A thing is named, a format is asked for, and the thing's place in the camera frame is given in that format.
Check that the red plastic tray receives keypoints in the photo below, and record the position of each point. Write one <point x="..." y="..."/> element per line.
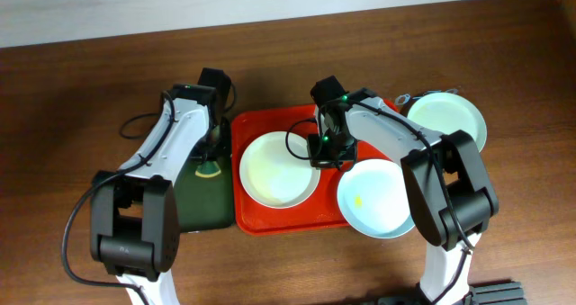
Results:
<point x="319" y="211"/>

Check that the dark green tray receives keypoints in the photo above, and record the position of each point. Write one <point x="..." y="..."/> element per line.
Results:
<point x="207" y="203"/>

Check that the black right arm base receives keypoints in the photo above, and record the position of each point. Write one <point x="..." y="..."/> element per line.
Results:
<point x="507" y="293"/>

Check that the green yellow sponge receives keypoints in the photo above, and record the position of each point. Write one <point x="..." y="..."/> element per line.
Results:
<point x="208" y="169"/>

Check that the light blue plate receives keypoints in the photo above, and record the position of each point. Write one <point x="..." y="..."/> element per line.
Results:
<point x="372" y="198"/>

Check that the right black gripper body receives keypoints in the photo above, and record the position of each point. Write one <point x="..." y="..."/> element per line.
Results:
<point x="325" y="159"/>

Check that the white cream plate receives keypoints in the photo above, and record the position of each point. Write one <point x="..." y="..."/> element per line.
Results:
<point x="272" y="176"/>

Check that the pale green plate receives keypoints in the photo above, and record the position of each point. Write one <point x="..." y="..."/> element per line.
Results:
<point x="447" y="112"/>

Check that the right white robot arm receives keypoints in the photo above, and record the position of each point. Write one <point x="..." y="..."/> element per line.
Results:
<point x="449" y="191"/>

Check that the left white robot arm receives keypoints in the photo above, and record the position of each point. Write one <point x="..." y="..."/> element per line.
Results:
<point x="134" y="229"/>

